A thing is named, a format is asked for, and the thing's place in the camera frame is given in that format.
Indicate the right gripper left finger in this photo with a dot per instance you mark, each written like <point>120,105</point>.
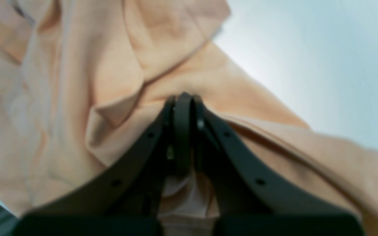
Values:
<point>124,200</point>

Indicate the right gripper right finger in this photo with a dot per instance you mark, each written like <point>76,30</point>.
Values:
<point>253,199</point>

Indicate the peach pink T-shirt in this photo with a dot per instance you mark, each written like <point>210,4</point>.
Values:
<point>81,79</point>

